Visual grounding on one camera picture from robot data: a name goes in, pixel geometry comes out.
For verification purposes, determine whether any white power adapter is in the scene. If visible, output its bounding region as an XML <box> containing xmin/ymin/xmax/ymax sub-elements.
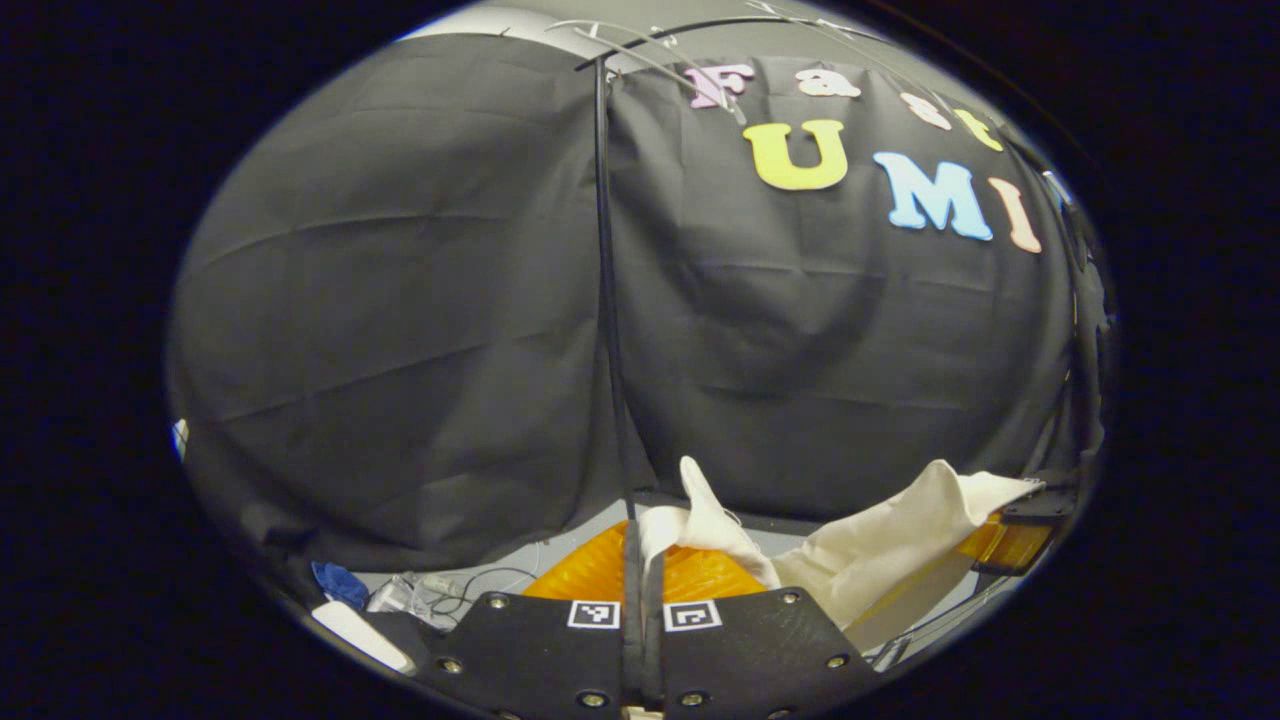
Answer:
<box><xmin>368</xmin><ymin>572</ymin><xmax>461</xmax><ymax>631</ymax></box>

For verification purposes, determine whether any black metal clothes rack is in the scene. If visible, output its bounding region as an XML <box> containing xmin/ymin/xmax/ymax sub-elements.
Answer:
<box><xmin>575</xmin><ymin>12</ymin><xmax>1001</xmax><ymax>526</ymax></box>

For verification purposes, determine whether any blue cloth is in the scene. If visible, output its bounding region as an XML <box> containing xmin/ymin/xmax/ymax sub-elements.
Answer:
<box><xmin>312</xmin><ymin>560</ymin><xmax>371</xmax><ymax>611</ymax></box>

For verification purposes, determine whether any black backdrop cloth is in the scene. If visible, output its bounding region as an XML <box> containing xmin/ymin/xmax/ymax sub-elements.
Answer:
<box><xmin>165</xmin><ymin>35</ymin><xmax>1111</xmax><ymax>576</ymax></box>

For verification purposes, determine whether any cream collared shirt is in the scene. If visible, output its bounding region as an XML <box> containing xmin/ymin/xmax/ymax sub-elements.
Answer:
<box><xmin>638</xmin><ymin>455</ymin><xmax>1046</xmax><ymax>633</ymax></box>

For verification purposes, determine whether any white plastic clothes hanger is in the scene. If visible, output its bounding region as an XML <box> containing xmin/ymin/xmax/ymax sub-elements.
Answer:
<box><xmin>545</xmin><ymin>18</ymin><xmax>749</xmax><ymax>126</ymax></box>

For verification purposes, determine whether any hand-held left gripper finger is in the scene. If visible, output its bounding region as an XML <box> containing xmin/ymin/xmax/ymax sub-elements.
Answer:
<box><xmin>420</xmin><ymin>518</ymin><xmax>647</xmax><ymax>720</ymax></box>
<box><xmin>645</xmin><ymin>545</ymin><xmax>883</xmax><ymax>720</ymax></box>

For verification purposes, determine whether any black cable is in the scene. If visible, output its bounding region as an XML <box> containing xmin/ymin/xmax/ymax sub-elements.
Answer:
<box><xmin>430</xmin><ymin>566</ymin><xmax>541</xmax><ymax>616</ymax></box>

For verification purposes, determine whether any white plastic device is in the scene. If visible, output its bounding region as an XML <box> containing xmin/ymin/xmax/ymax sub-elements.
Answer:
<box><xmin>312</xmin><ymin>598</ymin><xmax>418</xmax><ymax>677</ymax></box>

